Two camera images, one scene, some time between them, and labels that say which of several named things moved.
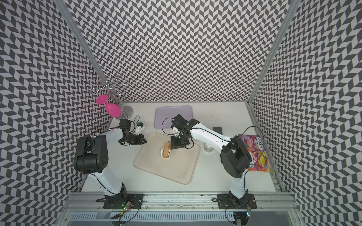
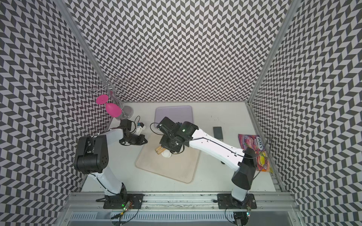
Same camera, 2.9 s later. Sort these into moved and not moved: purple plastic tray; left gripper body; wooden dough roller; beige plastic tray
Moved: wooden dough roller
Not moved: left gripper body; beige plastic tray; purple plastic tray
